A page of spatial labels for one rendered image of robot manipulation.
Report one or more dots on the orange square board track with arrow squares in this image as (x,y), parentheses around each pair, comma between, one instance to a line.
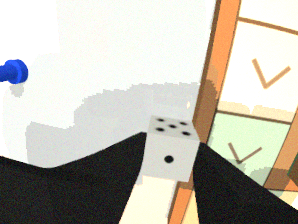
(221,34)

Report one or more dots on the white die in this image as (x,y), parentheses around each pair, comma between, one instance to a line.
(170,149)

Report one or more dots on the cream board game track with arrows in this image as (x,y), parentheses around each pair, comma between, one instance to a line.
(259,91)

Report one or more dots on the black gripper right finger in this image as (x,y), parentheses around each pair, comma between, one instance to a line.
(225,195)

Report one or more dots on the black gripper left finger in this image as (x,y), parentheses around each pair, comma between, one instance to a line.
(92,190)

